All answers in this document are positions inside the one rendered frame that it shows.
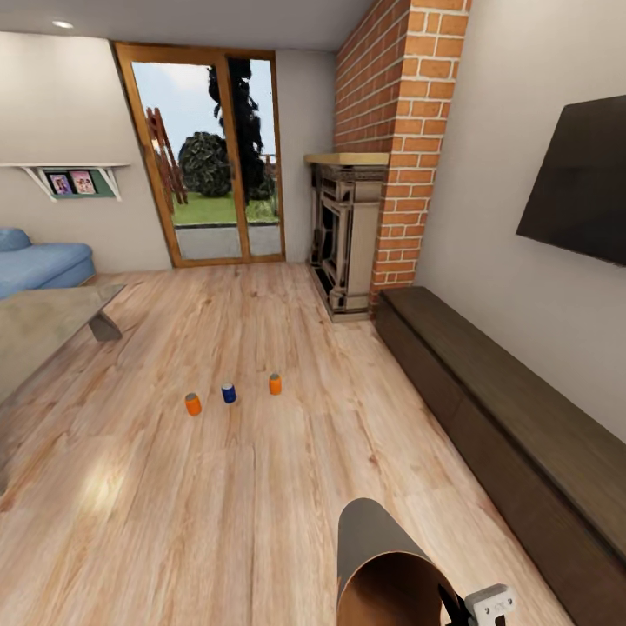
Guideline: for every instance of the cabinet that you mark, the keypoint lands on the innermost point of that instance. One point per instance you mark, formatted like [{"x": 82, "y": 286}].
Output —
[{"x": 557, "y": 475}]

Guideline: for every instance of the coffee table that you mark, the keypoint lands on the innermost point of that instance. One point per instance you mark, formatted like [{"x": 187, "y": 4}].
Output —
[{"x": 36, "y": 324}]

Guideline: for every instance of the picture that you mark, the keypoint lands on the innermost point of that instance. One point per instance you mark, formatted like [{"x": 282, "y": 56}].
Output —
[
  {"x": 81, "y": 181},
  {"x": 60, "y": 183}
]

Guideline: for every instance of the shelf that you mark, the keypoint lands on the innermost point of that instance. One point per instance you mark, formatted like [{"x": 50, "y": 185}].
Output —
[{"x": 102, "y": 178}]

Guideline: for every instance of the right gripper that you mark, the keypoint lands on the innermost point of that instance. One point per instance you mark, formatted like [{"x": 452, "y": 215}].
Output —
[{"x": 459, "y": 617}]

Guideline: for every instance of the trash can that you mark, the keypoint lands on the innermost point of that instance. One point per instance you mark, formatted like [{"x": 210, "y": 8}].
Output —
[{"x": 383, "y": 577}]

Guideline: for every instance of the wall mounted tv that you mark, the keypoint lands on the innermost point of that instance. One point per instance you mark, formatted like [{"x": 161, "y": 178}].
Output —
[{"x": 578, "y": 202}]

